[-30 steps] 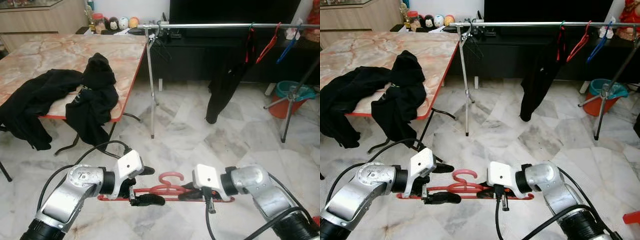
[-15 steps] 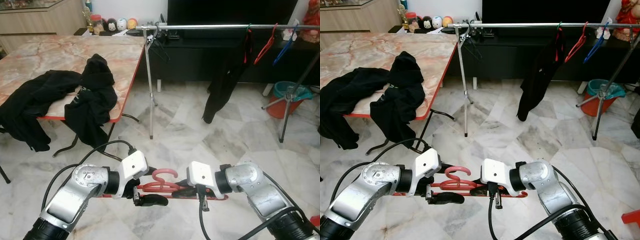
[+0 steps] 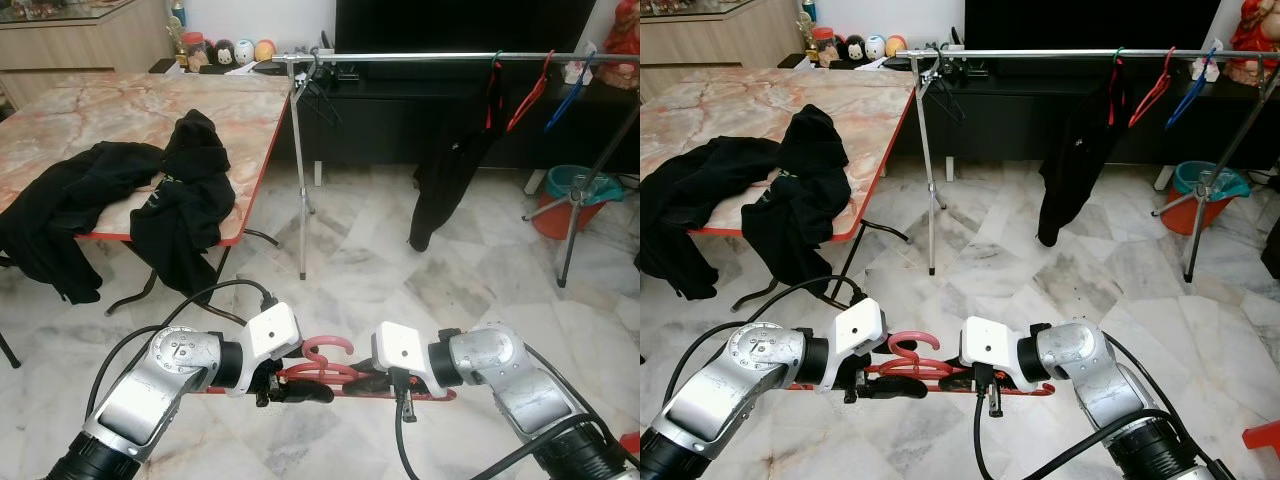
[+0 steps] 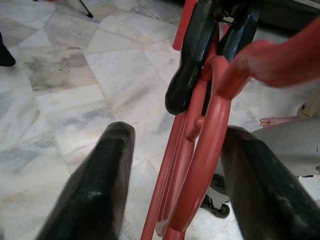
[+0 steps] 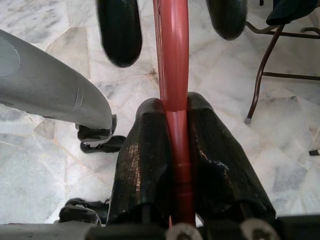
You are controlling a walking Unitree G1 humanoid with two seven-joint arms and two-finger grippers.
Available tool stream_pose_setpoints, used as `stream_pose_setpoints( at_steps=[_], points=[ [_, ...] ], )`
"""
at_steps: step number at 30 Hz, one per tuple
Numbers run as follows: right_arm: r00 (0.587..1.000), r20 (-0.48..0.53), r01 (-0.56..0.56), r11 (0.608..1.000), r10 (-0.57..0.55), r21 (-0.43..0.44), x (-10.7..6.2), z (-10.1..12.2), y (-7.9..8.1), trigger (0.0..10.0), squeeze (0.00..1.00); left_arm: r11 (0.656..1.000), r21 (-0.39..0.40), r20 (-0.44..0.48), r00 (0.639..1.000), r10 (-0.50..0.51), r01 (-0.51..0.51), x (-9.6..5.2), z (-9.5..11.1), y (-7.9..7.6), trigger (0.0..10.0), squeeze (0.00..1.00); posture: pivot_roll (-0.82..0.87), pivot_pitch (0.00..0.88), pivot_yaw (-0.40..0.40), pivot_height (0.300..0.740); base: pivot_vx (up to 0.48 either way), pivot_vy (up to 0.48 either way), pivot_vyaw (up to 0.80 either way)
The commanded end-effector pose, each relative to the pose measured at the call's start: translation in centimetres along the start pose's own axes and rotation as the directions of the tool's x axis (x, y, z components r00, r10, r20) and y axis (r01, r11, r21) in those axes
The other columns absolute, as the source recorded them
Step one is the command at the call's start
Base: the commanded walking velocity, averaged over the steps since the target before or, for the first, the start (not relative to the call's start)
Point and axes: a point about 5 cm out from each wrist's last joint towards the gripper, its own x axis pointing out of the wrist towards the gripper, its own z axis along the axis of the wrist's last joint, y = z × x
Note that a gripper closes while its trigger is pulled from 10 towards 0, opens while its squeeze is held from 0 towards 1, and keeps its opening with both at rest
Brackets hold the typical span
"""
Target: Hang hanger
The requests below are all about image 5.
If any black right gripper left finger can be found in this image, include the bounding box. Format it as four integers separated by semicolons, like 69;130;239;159
107;97;176;228

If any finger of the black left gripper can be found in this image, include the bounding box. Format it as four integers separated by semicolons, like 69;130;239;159
96;0;143;68
206;0;248;41

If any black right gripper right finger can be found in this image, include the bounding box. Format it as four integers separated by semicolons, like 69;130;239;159
186;91;277;226

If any pink plastic hanger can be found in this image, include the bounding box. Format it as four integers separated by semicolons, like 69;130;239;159
152;0;198;226

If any plain black shirt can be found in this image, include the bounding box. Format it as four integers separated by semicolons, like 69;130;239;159
265;0;320;26

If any black left robot foot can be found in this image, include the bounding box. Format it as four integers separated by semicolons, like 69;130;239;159
76;123;127;154

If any black robot foot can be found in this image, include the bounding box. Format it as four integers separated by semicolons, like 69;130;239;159
76;123;127;154
57;197;112;226

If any marble table with orange edge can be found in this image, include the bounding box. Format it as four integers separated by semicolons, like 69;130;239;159
244;21;320;157

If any black right robot foot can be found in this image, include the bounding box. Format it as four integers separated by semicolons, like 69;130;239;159
57;197;112;226

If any grey left robot leg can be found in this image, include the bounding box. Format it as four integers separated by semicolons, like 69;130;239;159
0;29;118;131

